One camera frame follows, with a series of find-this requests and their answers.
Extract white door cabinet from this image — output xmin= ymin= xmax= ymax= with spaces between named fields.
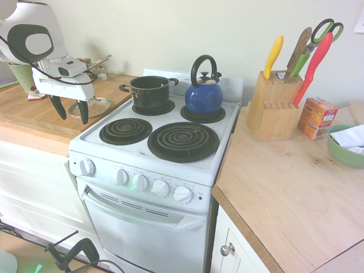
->
xmin=210 ymin=203 xmax=271 ymax=273

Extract yellow handled knife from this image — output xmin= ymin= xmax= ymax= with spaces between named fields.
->
xmin=263 ymin=35 xmax=284 ymax=80

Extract wooden handled knife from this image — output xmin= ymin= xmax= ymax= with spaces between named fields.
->
xmin=284 ymin=27 xmax=313 ymax=79

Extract silver cabinet knob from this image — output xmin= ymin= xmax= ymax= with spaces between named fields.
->
xmin=220 ymin=242 xmax=236 ymax=257

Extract green utensil holder cup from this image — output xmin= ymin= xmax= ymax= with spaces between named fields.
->
xmin=7 ymin=62 xmax=37 ymax=94

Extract black floor cable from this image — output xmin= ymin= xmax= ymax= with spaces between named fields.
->
xmin=0 ymin=217 xmax=26 ymax=242

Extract large black coil burner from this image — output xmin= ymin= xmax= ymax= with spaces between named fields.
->
xmin=147 ymin=121 xmax=220 ymax=164

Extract green bowl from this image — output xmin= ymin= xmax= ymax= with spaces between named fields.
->
xmin=326 ymin=123 xmax=364 ymax=169

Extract green black scissors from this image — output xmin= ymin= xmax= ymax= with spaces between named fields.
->
xmin=290 ymin=18 xmax=345 ymax=78

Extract metal utensil handle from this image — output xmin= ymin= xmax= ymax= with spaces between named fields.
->
xmin=85 ymin=54 xmax=113 ymax=71

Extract red knife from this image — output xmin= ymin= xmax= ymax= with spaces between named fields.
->
xmin=293 ymin=32 xmax=334 ymax=109

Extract white electric stove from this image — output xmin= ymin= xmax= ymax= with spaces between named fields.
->
xmin=69 ymin=68 xmax=245 ymax=273

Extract white drawer cabinet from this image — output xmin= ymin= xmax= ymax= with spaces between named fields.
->
xmin=0 ymin=139 xmax=97 ymax=251

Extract black clamp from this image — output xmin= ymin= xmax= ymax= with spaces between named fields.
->
xmin=44 ymin=229 xmax=101 ymax=273

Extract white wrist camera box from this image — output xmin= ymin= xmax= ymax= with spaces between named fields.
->
xmin=36 ymin=56 xmax=87 ymax=78

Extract red white packet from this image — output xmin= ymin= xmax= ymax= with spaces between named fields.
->
xmin=27 ymin=87 xmax=49 ymax=102

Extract orange baking soda box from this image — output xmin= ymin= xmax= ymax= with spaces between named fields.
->
xmin=296 ymin=97 xmax=340 ymax=141

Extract black cooking pot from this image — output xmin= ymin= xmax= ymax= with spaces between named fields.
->
xmin=118 ymin=76 xmax=180 ymax=110

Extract wooden knife block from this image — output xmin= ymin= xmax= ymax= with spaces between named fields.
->
xmin=246 ymin=70 xmax=304 ymax=142

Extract wooden cutting board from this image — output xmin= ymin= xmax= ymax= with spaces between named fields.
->
xmin=349 ymin=101 xmax=364 ymax=126

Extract white oven door handle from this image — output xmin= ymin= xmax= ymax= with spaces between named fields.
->
xmin=81 ymin=184 xmax=206 ymax=233

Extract white stove knob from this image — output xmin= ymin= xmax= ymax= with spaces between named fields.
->
xmin=79 ymin=158 xmax=97 ymax=177
xmin=150 ymin=179 xmax=171 ymax=197
xmin=112 ymin=168 xmax=130 ymax=187
xmin=173 ymin=185 xmax=194 ymax=204
xmin=131 ymin=173 xmax=150 ymax=192

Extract glass spice jar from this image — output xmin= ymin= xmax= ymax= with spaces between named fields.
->
xmin=95 ymin=64 xmax=108 ymax=81

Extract blue kettle black handle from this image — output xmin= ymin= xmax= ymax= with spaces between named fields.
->
xmin=184 ymin=55 xmax=224 ymax=116

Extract small black coil burner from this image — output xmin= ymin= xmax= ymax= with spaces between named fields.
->
xmin=131 ymin=98 xmax=176 ymax=117
xmin=99 ymin=117 xmax=154 ymax=145
xmin=180 ymin=104 xmax=226 ymax=124

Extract white paper towel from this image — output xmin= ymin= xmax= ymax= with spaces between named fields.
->
xmin=329 ymin=125 xmax=364 ymax=156

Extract glass pot lid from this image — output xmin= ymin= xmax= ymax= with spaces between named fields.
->
xmin=68 ymin=96 xmax=111 ymax=119

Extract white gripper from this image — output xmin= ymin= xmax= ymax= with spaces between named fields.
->
xmin=31 ymin=69 xmax=96 ymax=125

